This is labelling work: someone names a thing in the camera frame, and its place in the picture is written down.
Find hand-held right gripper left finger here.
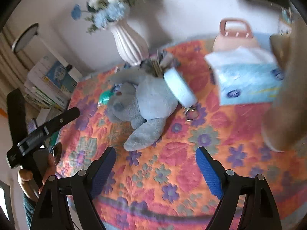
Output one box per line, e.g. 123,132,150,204
30,146,117,230

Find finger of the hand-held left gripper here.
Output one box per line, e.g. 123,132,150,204
44,107,81,135

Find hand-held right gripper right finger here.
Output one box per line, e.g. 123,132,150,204
195,146,283,230

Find teal drawstring pouch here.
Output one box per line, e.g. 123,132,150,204
98,89,118,107

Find light blue cylindrical pouch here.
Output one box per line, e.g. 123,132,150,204
163,67,196,107

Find blue plush toy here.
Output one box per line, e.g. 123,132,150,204
107,67,179,152

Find person's left forearm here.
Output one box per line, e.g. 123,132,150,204
21,194,37,230

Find person's left hand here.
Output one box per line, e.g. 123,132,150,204
18,149,59,200

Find stack of books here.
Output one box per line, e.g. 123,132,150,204
24,55,78,111

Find floral tablecloth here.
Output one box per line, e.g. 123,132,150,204
44,38,307,230

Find beige ribbed curtain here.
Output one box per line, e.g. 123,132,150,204
0,26,41,115

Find round desk lamp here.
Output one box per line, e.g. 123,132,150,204
12,23,40,53

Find blue tissue pack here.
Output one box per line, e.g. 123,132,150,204
204,47,285,106

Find beige cylindrical object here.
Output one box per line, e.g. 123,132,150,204
261,17,307,152

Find blue artificial flowers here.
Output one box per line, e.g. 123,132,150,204
71,0,173,34

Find plaid hair bow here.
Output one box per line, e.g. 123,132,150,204
140,49,173,76

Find pen holder with pens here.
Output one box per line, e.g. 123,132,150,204
278,6,295,24

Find metal key ring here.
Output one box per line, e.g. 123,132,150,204
185,105,199,121

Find pink basket with handle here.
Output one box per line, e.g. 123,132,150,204
213,18,261,53

